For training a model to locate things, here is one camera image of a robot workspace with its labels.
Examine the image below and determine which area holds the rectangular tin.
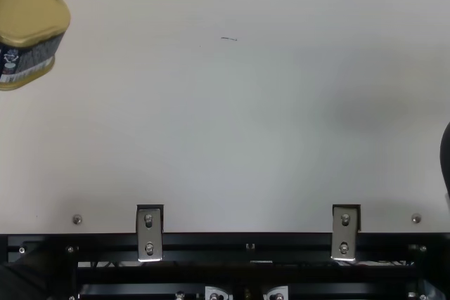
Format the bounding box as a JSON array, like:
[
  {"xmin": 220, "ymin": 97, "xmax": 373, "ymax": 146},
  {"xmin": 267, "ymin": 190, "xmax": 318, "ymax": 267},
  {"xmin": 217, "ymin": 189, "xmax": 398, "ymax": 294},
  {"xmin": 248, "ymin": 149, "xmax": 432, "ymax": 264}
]
[{"xmin": 0, "ymin": 0, "xmax": 72, "ymax": 92}]

